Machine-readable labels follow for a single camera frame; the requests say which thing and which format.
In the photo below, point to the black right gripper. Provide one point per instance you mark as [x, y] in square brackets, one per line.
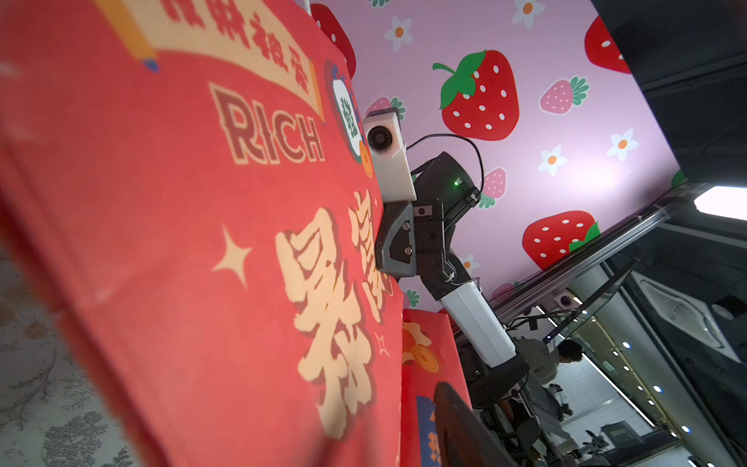
[394, 247]

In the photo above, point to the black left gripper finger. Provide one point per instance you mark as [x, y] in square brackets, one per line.
[463, 439]

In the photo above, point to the red paper bag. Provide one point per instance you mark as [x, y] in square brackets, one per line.
[186, 194]

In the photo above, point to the person in beige shirt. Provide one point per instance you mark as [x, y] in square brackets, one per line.
[543, 362]

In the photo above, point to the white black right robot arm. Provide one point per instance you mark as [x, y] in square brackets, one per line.
[444, 194]

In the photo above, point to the silver aluminium corner post right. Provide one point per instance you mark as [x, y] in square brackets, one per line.
[609, 243]

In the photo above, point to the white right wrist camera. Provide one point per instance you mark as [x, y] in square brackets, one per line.
[382, 131]

